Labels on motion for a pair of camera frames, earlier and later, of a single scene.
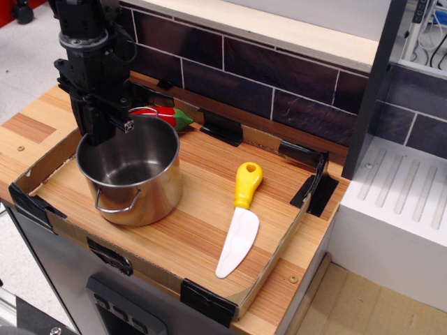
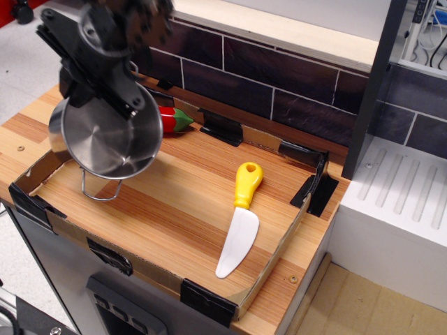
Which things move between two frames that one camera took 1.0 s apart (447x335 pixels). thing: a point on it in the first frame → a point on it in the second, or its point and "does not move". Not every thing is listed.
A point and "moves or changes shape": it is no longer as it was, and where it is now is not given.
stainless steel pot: [138, 180] moves or changes shape
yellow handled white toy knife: [245, 223] does not move
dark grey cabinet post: [373, 91] does not move
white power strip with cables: [413, 30] does not move
